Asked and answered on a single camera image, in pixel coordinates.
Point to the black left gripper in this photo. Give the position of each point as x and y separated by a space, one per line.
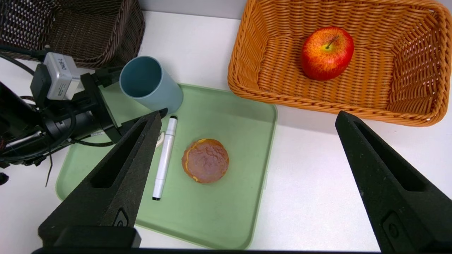
100 109

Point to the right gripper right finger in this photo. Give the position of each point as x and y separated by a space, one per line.
406 197

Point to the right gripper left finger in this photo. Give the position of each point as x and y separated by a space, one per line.
113 197

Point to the blue-grey plastic cup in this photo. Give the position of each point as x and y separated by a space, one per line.
166 95

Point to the white marker pen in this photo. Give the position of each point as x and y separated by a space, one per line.
164 162

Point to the red yellow apple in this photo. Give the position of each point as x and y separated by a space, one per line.
326 56

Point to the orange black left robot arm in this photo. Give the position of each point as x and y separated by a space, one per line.
14 109

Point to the dark brown wicker basket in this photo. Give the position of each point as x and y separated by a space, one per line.
88 31

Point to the orange wicker basket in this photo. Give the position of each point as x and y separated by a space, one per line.
370 91

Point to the pink cream-filled bun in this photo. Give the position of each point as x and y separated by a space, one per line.
205 160

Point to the light green plastic tray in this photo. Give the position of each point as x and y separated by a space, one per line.
219 211

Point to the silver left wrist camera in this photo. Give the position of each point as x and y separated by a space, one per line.
61 76

